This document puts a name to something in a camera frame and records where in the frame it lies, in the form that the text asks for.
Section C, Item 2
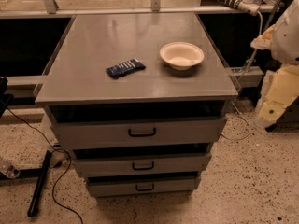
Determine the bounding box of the black floor cable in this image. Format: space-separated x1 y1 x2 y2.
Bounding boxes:
6 106 84 224

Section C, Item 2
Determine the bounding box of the white power cable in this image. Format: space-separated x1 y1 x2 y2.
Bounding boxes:
239 10 264 77

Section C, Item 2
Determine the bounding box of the black metal floor bar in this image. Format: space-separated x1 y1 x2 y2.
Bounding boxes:
27 151 52 217

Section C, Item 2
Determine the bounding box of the grey drawer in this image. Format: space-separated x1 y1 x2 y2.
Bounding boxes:
52 118 226 150
87 175 201 197
74 153 211 177

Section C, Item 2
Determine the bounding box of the grey bottom drawer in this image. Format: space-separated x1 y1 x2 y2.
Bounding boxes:
87 175 201 197

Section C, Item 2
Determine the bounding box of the white power strip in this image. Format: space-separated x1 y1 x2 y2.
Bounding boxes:
217 0 260 16

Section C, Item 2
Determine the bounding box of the aluminium frame rail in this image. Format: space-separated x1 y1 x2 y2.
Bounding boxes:
226 66 263 89

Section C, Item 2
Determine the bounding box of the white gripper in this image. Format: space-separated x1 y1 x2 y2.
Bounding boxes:
254 64 299 128

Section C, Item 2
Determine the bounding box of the grey top drawer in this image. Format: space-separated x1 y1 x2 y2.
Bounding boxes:
52 118 226 150

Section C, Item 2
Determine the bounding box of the grey drawer cabinet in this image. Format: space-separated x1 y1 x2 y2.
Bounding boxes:
36 13 237 185

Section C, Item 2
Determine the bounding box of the grey middle drawer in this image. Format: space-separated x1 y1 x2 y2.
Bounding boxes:
74 153 211 177

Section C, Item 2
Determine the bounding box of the dark blue snack packet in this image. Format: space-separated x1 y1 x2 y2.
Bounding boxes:
106 58 146 79

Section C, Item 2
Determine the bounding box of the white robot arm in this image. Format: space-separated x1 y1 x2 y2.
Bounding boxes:
250 0 299 128

